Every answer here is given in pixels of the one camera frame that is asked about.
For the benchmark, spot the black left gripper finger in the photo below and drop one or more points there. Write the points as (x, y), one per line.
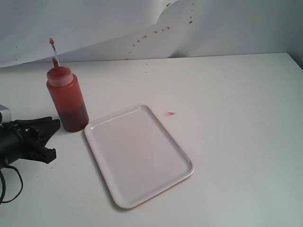
(43, 129)
(40, 154)

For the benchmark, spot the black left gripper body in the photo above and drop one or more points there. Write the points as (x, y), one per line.
(13, 142)

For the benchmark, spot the red sauce squeeze bottle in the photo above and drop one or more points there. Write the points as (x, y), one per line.
(65, 91)

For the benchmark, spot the white rectangular tray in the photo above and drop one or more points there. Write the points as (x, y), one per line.
(137, 157)

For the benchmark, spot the white paper backdrop sheet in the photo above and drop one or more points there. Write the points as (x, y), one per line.
(100, 30)

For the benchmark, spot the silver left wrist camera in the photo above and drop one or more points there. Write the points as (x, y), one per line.
(5, 114)

